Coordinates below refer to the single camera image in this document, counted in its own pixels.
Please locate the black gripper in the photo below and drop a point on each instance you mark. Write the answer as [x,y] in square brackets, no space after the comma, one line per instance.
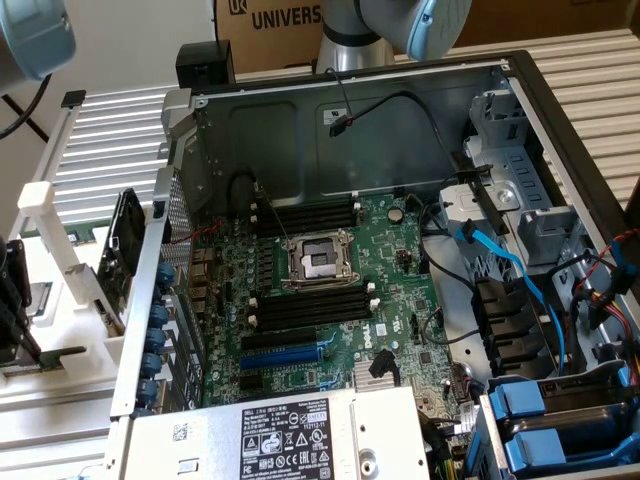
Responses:
[12,280]

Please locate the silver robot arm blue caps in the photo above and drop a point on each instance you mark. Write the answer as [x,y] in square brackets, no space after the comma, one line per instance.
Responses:
[345,50]

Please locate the black RAM slot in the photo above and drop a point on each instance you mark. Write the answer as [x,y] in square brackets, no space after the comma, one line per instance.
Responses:
[315,293]
[315,211]
[315,204]
[315,319]
[315,302]
[315,217]
[315,224]
[315,310]

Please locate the silver CPU chip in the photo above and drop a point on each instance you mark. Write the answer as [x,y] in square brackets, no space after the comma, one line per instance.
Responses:
[40,297]

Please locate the white parts rack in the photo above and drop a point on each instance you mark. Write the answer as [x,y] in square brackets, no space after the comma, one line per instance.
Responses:
[70,325]

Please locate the black graphics card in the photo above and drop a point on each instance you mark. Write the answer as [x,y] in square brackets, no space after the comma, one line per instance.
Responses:
[127,235]

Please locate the blue expansion card retainer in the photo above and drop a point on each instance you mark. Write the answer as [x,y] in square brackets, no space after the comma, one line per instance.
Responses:
[162,272]

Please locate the short black expansion slot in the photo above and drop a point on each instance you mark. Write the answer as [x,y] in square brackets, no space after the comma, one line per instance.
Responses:
[250,382]

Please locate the thin metal locking lever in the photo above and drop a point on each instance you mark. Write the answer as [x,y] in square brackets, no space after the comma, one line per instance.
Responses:
[273,212]

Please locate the silver power supply with label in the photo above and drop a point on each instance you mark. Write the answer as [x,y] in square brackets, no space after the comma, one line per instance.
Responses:
[225,450]

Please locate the long black expansion slot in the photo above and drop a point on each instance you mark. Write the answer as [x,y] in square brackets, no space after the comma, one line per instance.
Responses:
[280,341]

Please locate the blue expansion slot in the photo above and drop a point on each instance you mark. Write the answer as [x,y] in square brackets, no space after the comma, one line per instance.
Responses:
[280,358]

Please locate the black box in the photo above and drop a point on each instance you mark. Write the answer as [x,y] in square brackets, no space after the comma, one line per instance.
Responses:
[200,57]

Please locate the grey open PC case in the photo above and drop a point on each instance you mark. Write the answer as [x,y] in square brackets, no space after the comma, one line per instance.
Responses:
[280,145]

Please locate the silver CPU socket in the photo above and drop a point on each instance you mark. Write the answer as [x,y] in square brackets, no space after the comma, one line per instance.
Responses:
[320,260]

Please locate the printed cardboard box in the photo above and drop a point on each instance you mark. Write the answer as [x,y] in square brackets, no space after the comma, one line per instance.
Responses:
[270,45]

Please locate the silver finned heatsink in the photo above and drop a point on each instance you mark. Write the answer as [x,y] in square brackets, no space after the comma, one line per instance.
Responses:
[365,382]

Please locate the green motherboard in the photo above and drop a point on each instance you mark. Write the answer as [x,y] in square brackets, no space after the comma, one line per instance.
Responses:
[390,260]

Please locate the round coin battery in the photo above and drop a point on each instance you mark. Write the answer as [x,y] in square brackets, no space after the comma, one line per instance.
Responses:
[396,214]

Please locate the black plastic disk bay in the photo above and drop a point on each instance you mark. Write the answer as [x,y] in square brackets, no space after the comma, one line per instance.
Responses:
[505,320]

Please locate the grey disk bay cage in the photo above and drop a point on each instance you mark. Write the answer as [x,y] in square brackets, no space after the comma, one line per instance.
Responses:
[500,125]

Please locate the blue disk caddy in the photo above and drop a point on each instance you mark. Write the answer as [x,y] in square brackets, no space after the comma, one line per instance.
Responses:
[535,450]
[517,400]

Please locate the plain cardboard box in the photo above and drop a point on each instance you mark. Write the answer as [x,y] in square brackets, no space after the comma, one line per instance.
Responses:
[550,20]

